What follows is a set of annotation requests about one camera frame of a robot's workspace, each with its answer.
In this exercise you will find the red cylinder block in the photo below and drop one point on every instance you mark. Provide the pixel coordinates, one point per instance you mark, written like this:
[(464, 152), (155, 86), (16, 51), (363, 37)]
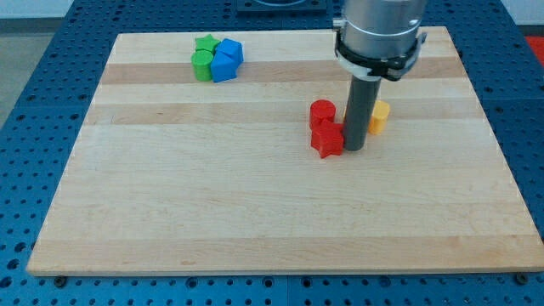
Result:
[(319, 111)]

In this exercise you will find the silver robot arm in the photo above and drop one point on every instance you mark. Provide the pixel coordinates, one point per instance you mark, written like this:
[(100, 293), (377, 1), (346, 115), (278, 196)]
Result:
[(379, 38)]

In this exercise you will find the red star block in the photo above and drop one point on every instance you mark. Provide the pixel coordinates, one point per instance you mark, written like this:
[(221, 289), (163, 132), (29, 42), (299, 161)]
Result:
[(327, 139)]

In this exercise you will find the green star block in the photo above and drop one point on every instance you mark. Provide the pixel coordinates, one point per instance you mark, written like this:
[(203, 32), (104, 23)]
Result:
[(207, 43)]

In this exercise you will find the blue cube block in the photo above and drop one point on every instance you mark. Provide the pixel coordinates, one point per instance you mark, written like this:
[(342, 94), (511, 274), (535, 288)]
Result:
[(232, 49)]

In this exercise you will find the blue pentagon block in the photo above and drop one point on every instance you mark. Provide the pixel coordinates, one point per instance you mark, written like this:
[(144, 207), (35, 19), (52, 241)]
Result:
[(223, 68)]

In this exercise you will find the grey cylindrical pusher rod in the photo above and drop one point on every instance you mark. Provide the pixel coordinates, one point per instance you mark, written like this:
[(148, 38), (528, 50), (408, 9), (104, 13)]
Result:
[(359, 108)]

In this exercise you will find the yellow cylinder block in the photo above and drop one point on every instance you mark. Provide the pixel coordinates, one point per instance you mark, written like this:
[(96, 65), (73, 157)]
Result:
[(379, 117)]

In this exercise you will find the wooden board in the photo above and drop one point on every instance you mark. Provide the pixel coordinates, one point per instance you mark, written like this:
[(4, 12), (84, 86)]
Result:
[(172, 176)]

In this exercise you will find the green cylinder block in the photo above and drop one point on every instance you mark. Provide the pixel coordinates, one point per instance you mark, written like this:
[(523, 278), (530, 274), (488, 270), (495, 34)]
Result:
[(201, 61)]

